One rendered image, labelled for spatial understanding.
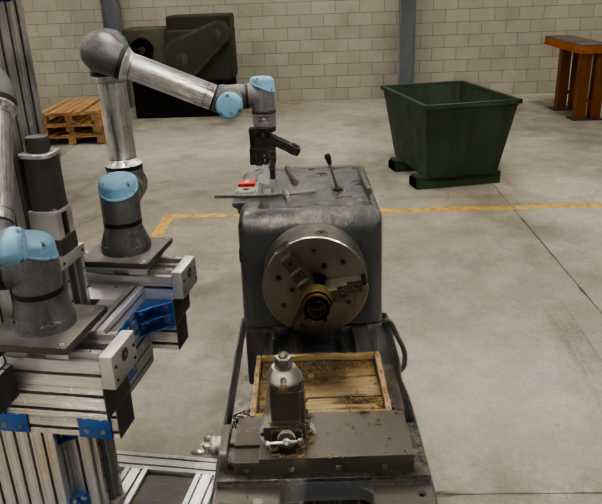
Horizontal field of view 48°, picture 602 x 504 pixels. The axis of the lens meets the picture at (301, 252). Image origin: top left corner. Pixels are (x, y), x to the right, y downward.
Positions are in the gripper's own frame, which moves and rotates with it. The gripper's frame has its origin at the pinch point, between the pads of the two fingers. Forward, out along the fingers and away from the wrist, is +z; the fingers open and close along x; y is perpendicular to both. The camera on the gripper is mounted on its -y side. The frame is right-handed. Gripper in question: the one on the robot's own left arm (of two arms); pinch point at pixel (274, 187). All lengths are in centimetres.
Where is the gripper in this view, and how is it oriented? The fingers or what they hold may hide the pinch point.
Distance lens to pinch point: 221.1
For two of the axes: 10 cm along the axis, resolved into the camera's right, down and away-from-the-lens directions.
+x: 0.0, 3.7, -9.3
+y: -10.0, 0.3, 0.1
